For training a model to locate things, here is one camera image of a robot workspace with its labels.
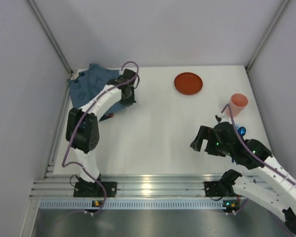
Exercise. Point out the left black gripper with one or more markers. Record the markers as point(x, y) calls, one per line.
point(128, 99)

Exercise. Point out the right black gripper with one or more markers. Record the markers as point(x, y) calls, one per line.
point(207, 141)

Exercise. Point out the blue letter-print placemat cloth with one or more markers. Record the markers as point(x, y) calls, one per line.
point(89, 84)

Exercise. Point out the red round plate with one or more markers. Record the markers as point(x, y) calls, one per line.
point(188, 83)

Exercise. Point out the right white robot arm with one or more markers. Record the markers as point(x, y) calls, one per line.
point(224, 140)

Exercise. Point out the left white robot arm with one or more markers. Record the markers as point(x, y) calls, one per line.
point(82, 130)

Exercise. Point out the blue spoon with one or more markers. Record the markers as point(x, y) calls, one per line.
point(241, 130)

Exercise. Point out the pink plastic cup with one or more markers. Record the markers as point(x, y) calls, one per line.
point(237, 104)

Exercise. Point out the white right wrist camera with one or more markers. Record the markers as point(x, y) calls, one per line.
point(221, 118)

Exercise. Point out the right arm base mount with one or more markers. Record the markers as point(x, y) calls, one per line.
point(218, 189)

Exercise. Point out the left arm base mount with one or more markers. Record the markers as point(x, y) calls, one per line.
point(84, 189)

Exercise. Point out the aluminium mounting rail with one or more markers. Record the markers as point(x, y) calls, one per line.
point(145, 179)

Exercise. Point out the perforated cable tray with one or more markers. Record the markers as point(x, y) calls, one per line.
point(139, 204)

